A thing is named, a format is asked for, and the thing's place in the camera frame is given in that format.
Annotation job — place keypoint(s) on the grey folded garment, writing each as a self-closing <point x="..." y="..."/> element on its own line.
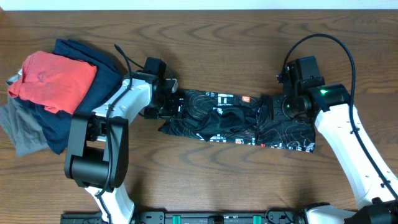
<point x="22" y="128"/>

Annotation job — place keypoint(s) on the black orange patterned jersey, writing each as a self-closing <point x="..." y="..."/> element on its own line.
<point x="228" y="118"/>

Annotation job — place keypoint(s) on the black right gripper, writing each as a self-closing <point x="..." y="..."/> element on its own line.
<point x="278" y="112"/>

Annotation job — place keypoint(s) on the navy folded garment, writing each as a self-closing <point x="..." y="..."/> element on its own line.
<point x="56" y="127"/>

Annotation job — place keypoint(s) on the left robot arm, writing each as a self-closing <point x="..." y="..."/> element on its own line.
<point x="98" y="146"/>

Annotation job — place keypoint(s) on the orange folded shirt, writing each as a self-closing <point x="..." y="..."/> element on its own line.
<point x="56" y="82"/>

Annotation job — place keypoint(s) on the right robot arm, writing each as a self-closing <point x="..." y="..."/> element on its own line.
<point x="307" y="96"/>

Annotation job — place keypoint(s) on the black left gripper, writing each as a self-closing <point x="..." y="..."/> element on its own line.
<point x="172" y="113"/>

